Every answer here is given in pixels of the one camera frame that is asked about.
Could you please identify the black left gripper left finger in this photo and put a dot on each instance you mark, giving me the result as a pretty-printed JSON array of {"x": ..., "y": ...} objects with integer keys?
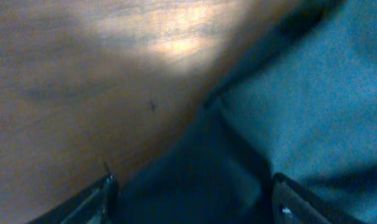
[{"x": 92, "y": 205}]

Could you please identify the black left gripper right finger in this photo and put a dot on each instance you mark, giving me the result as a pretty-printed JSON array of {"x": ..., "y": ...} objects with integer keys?
[{"x": 294, "y": 204}]

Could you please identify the dark teal athletic pants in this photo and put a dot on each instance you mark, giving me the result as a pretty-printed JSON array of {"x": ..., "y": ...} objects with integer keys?
[{"x": 302, "y": 102}]

